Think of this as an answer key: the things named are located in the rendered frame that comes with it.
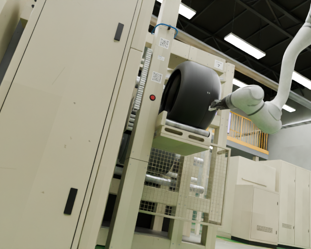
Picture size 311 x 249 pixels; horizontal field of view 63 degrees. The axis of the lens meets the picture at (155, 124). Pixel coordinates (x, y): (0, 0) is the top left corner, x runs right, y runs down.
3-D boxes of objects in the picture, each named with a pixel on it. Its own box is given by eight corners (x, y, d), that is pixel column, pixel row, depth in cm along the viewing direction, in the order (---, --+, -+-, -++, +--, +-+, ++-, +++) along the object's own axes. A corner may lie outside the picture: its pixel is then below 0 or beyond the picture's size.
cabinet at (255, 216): (249, 244, 528) (253, 184, 567) (229, 239, 577) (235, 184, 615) (277, 249, 564) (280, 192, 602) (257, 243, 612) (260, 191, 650)
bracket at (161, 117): (160, 124, 159) (163, 110, 162) (142, 136, 195) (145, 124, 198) (165, 126, 160) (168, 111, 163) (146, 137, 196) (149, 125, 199)
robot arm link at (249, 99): (225, 98, 129) (242, 117, 131) (245, 92, 115) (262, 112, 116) (237, 85, 132) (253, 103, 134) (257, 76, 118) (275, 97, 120)
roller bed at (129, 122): (126, 129, 203) (134, 96, 212) (122, 132, 217) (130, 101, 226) (148, 135, 208) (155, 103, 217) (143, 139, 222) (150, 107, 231)
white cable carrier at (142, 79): (134, 107, 169) (148, 48, 183) (132, 109, 173) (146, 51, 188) (140, 109, 170) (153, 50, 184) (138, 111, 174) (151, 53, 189)
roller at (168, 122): (161, 125, 166) (164, 120, 163) (161, 120, 169) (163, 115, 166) (207, 139, 175) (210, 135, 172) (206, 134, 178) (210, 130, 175)
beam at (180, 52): (164, 50, 217) (167, 35, 221) (154, 63, 240) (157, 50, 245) (224, 73, 233) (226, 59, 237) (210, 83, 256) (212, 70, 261)
